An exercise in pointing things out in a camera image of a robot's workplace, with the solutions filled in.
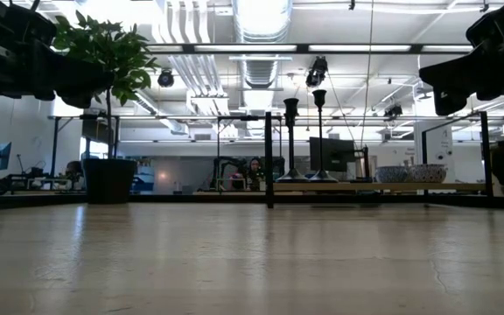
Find medium black candlestick holder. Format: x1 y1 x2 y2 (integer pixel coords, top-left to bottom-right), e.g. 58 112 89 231
276 97 312 184

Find black aluminium rig frame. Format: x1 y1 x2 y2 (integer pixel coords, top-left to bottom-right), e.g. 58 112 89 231
0 42 504 212

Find black monitor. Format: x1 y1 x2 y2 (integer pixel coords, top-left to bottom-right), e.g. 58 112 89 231
308 136 357 173

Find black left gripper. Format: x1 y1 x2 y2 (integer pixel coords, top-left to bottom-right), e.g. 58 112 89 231
0 0 115 109

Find white brown floral candle tin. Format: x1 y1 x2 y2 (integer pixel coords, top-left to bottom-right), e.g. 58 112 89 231
408 163 448 184

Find silver round air duct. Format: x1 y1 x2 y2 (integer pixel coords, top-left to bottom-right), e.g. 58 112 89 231
232 0 295 91

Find green potted plant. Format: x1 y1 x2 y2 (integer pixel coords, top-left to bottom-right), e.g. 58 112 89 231
52 9 161 205

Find blue storage bins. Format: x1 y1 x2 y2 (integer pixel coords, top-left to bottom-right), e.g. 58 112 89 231
131 164 156 193

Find black ceiling spotlight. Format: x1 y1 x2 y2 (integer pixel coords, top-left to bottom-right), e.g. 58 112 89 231
382 103 404 119
157 68 175 88
304 55 329 88

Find blue lit monitor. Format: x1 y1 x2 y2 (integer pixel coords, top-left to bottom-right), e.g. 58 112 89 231
0 141 12 172

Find white pillar with signs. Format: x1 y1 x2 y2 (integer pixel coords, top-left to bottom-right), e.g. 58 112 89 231
413 120 457 166

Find tall black candlestick holder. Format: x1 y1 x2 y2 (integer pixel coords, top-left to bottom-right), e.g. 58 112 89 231
306 88 340 184

